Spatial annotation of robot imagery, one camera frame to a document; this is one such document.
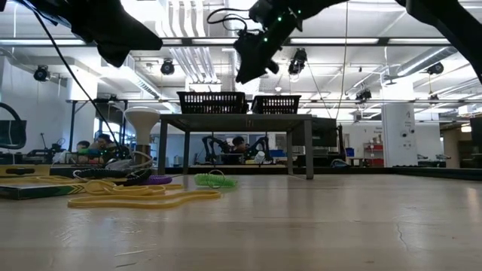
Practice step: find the wooden cabinet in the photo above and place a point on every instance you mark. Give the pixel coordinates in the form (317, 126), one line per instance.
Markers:
(450, 147)

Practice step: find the yellow rubber band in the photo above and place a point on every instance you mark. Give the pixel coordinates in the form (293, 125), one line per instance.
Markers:
(150, 205)
(113, 188)
(37, 180)

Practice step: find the black slotted plastic basket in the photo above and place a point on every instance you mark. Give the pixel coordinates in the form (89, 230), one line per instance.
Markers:
(211, 103)
(276, 105)

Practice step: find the blue bin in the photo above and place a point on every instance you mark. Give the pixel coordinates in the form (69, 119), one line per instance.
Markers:
(350, 152)

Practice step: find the white light bulb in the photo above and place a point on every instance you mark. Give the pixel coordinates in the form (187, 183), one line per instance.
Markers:
(142, 120)

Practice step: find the black steel frame stand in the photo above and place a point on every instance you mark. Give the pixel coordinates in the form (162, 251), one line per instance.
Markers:
(72, 120)

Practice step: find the black aluminium table frame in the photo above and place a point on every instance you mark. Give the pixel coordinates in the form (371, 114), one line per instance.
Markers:
(414, 173)

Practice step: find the person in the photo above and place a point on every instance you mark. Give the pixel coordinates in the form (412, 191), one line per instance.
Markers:
(103, 145)
(83, 147)
(238, 142)

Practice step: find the silver ventilation duct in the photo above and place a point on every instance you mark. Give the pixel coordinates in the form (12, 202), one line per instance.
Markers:
(425, 60)

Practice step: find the black background monitor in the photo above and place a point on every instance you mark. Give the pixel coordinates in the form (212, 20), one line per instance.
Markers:
(324, 131)

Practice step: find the green yellow crayon box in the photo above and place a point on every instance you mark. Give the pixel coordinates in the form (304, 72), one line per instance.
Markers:
(30, 192)

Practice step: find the black ceiling spotlight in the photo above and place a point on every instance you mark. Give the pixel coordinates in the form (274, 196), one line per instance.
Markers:
(41, 74)
(297, 62)
(363, 95)
(167, 67)
(435, 68)

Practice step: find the red storage shelf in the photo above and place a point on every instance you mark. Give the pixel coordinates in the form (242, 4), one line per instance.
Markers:
(373, 154)

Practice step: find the white bottle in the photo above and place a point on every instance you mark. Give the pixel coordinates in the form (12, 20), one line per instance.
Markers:
(260, 157)

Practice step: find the white round column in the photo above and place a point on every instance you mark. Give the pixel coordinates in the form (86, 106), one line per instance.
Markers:
(399, 135)

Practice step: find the white ceiling air duct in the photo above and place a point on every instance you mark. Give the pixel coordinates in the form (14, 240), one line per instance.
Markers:
(135, 81)

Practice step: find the black background robot arm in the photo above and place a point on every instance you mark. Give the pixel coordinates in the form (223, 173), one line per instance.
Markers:
(207, 145)
(263, 145)

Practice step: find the yellow box with dark oval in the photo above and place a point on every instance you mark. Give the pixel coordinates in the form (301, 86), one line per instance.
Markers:
(43, 171)

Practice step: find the long ceiling light strip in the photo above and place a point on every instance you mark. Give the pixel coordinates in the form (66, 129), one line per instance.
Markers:
(333, 40)
(429, 40)

